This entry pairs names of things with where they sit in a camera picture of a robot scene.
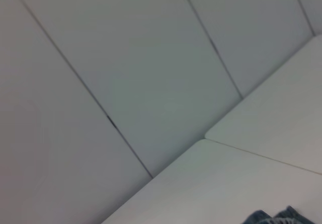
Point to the blue washed denim shorts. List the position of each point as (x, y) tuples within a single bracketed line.
[(281, 219)]

